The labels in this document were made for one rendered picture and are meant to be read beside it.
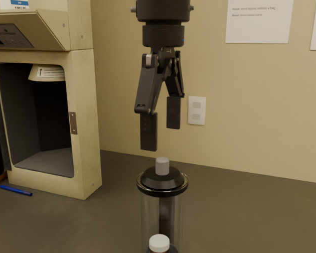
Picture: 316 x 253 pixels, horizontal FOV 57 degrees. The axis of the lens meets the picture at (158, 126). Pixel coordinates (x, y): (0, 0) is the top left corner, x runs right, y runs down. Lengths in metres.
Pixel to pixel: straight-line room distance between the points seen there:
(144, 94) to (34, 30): 0.44
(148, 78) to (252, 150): 0.79
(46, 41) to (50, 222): 0.50
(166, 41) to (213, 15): 0.64
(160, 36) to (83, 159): 0.55
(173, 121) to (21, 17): 0.45
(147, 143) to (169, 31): 0.19
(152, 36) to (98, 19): 0.81
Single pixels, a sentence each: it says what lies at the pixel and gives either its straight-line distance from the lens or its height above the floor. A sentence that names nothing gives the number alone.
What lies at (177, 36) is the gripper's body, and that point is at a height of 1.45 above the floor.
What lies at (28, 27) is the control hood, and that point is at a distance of 0.83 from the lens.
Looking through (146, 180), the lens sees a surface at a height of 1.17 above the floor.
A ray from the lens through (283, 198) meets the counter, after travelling 1.07.
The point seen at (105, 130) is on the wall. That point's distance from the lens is 1.38.
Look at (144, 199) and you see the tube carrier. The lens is 0.61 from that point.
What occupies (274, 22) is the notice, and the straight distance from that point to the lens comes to 1.12.
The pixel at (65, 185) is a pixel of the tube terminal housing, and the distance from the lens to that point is 1.02.
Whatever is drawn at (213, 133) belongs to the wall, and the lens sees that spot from 1.20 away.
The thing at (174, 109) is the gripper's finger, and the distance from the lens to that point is 0.63.
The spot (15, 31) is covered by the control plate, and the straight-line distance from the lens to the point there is 0.88.
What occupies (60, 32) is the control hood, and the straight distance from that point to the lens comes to 0.83.
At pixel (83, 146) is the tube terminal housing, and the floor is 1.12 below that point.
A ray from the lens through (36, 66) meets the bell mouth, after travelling 0.99.
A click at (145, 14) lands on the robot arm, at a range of 0.51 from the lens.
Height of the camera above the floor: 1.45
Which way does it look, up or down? 18 degrees down
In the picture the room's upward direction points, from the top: straight up
